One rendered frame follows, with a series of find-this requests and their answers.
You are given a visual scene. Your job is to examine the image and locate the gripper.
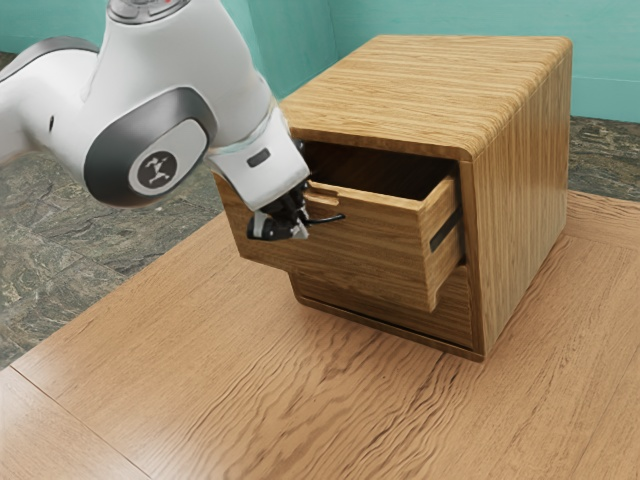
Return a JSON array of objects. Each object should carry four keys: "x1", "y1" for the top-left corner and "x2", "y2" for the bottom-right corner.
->
[{"x1": 246, "y1": 183, "x2": 314, "y2": 243}]

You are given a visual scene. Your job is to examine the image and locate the wooden drawer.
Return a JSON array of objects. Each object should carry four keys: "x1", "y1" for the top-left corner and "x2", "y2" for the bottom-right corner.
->
[{"x1": 213, "y1": 168, "x2": 467, "y2": 316}]

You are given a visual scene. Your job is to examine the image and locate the wooden drawer cabinet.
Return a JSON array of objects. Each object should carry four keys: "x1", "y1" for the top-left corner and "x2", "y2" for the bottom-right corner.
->
[{"x1": 278, "y1": 34, "x2": 574, "y2": 364}]

